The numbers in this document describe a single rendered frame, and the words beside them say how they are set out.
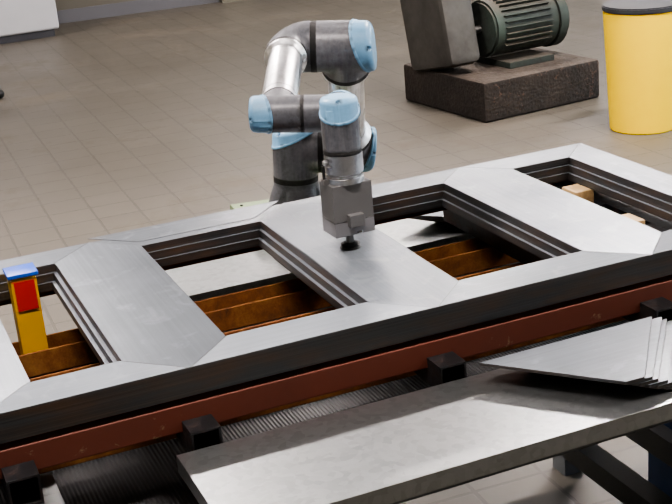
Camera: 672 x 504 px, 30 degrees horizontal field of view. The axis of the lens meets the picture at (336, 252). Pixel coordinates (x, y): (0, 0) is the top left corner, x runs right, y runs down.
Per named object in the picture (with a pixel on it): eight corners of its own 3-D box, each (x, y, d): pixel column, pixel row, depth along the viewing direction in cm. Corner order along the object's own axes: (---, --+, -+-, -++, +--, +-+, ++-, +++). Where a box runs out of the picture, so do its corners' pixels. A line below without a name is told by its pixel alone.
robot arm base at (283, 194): (261, 205, 332) (260, 169, 328) (316, 199, 336) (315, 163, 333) (276, 222, 318) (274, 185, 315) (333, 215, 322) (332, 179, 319)
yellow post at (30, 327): (51, 366, 252) (36, 277, 245) (26, 372, 250) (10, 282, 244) (47, 357, 256) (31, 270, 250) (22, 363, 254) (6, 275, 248)
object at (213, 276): (595, 216, 321) (595, 204, 320) (96, 329, 277) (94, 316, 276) (552, 197, 339) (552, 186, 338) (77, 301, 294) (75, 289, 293)
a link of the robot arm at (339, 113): (358, 89, 243) (358, 99, 235) (362, 144, 246) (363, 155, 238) (318, 92, 243) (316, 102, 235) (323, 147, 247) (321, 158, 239)
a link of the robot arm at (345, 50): (319, 143, 330) (309, 8, 282) (376, 142, 329) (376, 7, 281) (319, 182, 324) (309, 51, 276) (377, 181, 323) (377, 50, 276)
